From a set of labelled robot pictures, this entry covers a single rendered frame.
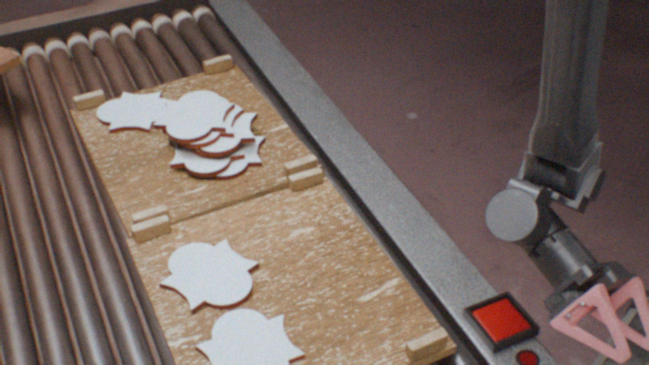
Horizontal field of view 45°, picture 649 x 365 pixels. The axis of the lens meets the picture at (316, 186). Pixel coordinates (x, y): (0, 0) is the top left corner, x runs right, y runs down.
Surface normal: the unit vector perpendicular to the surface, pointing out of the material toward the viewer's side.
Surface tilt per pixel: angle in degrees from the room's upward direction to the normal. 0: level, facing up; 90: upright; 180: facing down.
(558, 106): 97
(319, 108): 0
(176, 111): 0
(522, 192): 46
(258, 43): 0
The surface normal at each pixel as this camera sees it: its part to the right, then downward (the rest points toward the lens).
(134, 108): -0.04, -0.77
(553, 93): -0.62, 0.60
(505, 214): -0.50, -0.17
